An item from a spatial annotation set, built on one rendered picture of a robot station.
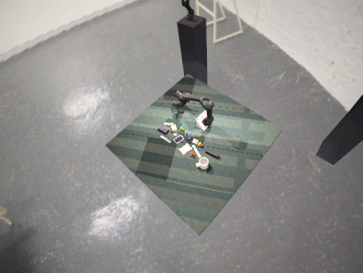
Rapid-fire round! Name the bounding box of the white mug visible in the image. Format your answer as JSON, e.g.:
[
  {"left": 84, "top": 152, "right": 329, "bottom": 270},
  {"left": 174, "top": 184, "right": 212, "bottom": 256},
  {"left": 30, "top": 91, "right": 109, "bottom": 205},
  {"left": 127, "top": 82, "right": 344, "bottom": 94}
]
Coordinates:
[{"left": 196, "top": 158, "right": 209, "bottom": 169}]

